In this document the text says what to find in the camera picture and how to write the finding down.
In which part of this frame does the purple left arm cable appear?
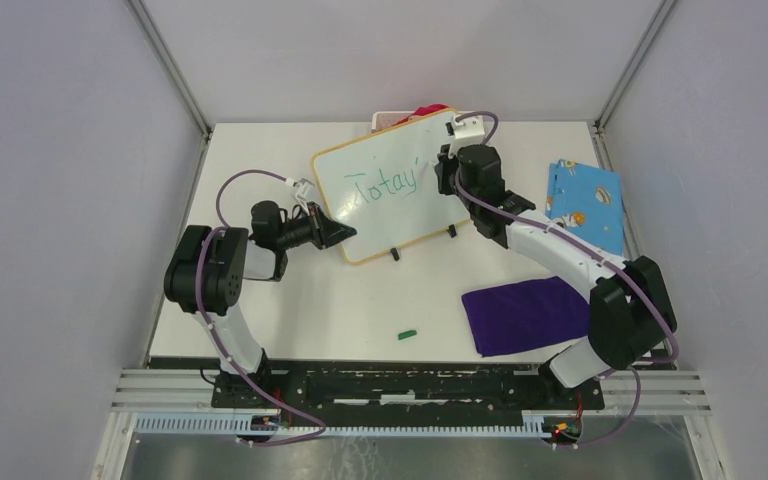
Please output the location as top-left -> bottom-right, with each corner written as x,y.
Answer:
193,169 -> 329,448

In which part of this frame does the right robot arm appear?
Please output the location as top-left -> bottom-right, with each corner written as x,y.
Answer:
433,144 -> 679,408

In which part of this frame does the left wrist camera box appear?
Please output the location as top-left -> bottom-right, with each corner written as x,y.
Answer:
293,178 -> 316,205

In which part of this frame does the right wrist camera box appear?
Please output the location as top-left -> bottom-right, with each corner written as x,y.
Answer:
445,114 -> 486,148

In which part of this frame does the blue space-print cloth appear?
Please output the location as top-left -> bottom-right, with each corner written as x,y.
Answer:
545,159 -> 624,255

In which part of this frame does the yellow-framed whiteboard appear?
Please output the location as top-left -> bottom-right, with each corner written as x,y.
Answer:
311,109 -> 469,265

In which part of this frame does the white slotted cable duct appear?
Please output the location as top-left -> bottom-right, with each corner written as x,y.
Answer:
133,413 -> 551,439

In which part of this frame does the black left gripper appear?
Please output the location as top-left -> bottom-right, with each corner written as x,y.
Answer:
275,201 -> 355,250

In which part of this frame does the white perforated plastic basket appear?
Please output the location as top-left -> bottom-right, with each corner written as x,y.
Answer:
371,111 -> 420,133

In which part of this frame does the green marker cap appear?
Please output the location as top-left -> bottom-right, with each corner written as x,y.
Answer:
397,329 -> 418,341

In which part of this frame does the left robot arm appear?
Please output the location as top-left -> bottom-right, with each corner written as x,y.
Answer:
163,200 -> 357,408

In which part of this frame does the purple folded cloth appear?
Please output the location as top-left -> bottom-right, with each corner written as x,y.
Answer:
461,277 -> 589,357

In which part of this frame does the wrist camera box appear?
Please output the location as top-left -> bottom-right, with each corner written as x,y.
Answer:
445,114 -> 486,148
293,178 -> 316,205

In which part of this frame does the pink folded cloth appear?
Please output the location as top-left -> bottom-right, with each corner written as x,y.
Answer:
394,104 -> 449,125

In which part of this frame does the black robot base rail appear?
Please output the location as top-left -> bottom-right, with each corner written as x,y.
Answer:
210,360 -> 605,429

